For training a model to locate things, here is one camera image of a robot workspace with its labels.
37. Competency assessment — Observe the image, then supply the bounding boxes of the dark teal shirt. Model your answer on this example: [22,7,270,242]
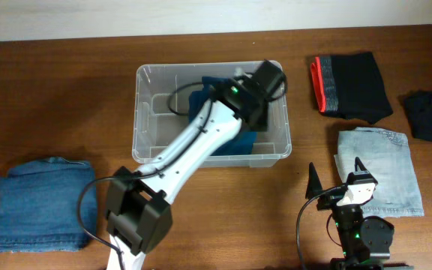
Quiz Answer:
[187,76,257,156]

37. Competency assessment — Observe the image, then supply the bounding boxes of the blue denim jeans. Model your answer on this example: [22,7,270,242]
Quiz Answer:
[0,157,95,253]

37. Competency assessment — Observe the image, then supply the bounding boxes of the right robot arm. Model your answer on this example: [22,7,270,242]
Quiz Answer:
[296,157,414,270]

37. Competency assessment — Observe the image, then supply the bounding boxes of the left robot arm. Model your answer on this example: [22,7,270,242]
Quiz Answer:
[105,73,280,269]

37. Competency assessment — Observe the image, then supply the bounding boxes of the folded light grey jeans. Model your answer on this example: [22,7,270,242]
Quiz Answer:
[334,127,425,218]

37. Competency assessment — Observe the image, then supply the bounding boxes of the black shorts red waistband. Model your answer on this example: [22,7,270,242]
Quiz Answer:
[310,52,393,125]

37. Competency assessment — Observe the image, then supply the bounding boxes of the black garment white logo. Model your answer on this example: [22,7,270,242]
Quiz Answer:
[403,91,432,142]

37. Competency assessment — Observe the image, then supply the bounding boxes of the clear plastic storage bin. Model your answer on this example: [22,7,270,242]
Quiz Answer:
[132,61,293,168]

